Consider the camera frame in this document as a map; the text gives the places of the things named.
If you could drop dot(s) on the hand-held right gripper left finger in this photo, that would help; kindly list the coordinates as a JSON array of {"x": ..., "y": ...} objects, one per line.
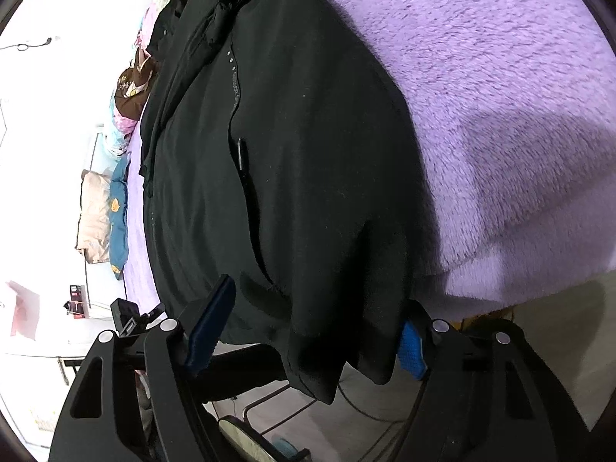
[{"x": 211, "y": 317}]

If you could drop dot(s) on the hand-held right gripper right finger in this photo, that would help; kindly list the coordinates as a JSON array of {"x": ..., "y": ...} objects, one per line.
[{"x": 414, "y": 351}]

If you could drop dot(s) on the black jacket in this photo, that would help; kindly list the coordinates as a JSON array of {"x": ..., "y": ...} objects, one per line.
[{"x": 313, "y": 178}]

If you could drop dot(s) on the blue pillow with orange print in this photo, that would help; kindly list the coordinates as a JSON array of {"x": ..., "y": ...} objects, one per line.
[{"x": 119, "y": 231}]

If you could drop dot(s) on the beige pillow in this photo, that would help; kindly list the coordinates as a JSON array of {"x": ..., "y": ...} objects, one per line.
[{"x": 96, "y": 221}]

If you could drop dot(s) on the pink bag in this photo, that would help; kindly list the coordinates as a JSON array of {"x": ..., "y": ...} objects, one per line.
[{"x": 24, "y": 308}]

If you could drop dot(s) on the floral rolled quilt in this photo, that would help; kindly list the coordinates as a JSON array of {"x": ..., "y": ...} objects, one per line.
[{"x": 120, "y": 125}]

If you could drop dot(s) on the brown printed garment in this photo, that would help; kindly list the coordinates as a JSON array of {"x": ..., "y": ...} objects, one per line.
[{"x": 132, "y": 96}]

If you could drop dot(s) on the purple fleece blanket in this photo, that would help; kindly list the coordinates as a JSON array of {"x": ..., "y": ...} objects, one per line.
[{"x": 505, "y": 82}]

